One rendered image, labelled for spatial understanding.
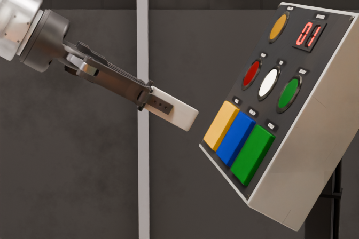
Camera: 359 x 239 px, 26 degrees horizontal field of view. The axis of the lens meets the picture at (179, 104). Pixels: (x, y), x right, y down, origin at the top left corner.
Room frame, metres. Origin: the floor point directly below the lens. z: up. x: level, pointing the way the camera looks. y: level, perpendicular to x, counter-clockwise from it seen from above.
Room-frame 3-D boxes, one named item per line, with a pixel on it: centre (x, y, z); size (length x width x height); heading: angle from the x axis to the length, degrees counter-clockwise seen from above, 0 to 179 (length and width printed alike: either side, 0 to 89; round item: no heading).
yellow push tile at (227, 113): (1.22, -0.07, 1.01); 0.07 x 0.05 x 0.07; 9
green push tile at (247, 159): (1.02, -0.10, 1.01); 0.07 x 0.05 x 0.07; 9
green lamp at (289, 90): (1.03, -0.15, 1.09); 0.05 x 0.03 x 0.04; 164
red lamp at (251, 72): (1.22, -0.11, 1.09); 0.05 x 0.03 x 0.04; 164
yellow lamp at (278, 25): (1.23, -0.16, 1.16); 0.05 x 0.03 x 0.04; 164
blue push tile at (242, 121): (1.12, -0.09, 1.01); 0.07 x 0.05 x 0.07; 9
